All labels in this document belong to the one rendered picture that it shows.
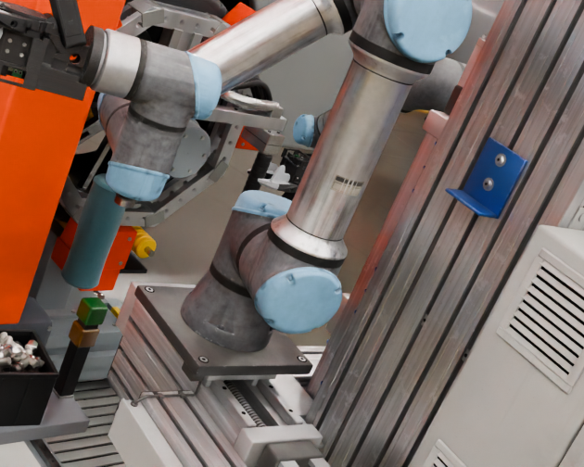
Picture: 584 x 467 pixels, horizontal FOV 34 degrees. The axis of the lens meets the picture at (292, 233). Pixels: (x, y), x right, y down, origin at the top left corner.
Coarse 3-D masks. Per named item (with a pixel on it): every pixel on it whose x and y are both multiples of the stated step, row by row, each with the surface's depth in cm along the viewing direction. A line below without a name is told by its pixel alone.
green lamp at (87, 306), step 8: (80, 304) 176; (88, 304) 174; (96, 304) 175; (104, 304) 176; (80, 312) 176; (88, 312) 174; (96, 312) 175; (104, 312) 176; (88, 320) 174; (96, 320) 176
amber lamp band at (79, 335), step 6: (72, 324) 177; (78, 324) 176; (72, 330) 177; (78, 330) 176; (84, 330) 176; (90, 330) 176; (96, 330) 177; (72, 336) 177; (78, 336) 176; (84, 336) 176; (90, 336) 177; (96, 336) 178; (78, 342) 176; (84, 342) 177; (90, 342) 178
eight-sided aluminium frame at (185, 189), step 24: (144, 0) 206; (144, 24) 204; (168, 24) 208; (192, 24) 212; (216, 24) 217; (216, 144) 242; (216, 168) 240; (72, 192) 216; (168, 192) 240; (192, 192) 240; (72, 216) 219; (144, 216) 234; (168, 216) 239
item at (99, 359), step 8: (104, 296) 281; (112, 312) 277; (48, 352) 248; (56, 352) 249; (64, 352) 251; (88, 352) 257; (96, 352) 258; (104, 352) 260; (112, 352) 261; (56, 360) 243; (88, 360) 251; (96, 360) 253; (104, 360) 255; (112, 360) 257; (56, 368) 245; (88, 368) 252; (96, 368) 254; (104, 368) 256; (80, 376) 252; (88, 376) 254; (96, 376) 256; (104, 376) 258
